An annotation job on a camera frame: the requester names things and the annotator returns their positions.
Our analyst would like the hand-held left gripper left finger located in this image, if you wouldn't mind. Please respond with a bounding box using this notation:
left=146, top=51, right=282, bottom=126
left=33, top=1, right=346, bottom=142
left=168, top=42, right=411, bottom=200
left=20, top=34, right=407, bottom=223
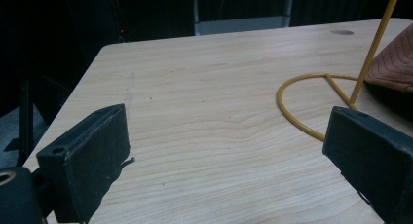
left=35, top=103, right=136, bottom=224

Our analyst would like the grey metal frame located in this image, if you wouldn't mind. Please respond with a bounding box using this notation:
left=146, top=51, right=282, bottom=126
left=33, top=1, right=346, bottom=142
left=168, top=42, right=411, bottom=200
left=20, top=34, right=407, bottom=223
left=192, top=0, right=295, bottom=37

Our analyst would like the black metal stand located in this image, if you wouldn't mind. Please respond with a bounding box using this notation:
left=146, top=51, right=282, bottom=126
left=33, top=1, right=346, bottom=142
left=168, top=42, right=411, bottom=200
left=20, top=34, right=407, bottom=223
left=3, top=77, right=37, bottom=168

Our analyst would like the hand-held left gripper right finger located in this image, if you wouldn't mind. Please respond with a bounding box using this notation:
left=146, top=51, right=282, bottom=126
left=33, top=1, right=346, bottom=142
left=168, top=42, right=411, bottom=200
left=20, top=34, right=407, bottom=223
left=321, top=105, right=413, bottom=224

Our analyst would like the brown wooden object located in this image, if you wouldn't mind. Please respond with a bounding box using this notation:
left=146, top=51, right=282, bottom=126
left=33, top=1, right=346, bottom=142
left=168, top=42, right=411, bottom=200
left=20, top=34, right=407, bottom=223
left=363, top=22, right=413, bottom=94

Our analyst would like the yellow metal wire stand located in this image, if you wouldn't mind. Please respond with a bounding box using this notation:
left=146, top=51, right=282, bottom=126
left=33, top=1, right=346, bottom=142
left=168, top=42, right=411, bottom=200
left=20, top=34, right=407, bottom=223
left=276, top=0, right=403, bottom=143

